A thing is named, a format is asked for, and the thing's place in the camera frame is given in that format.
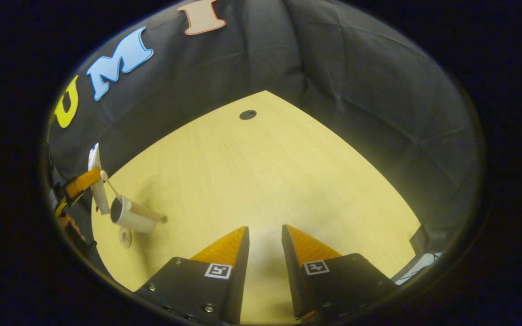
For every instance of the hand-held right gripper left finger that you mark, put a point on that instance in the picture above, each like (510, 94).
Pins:
(238, 271)

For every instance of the white toothpaste tube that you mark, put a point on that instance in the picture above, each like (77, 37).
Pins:
(93, 156)

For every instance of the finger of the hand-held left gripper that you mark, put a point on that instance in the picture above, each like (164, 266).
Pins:
(82, 181)

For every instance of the black backdrop cloth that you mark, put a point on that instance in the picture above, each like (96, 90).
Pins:
(356, 90)

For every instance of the light wooden desktop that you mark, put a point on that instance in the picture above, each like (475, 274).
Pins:
(265, 181)

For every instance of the round cork coaster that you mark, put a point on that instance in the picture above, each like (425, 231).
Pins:
(125, 237)

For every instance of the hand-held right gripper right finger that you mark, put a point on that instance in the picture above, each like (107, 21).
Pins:
(293, 271)

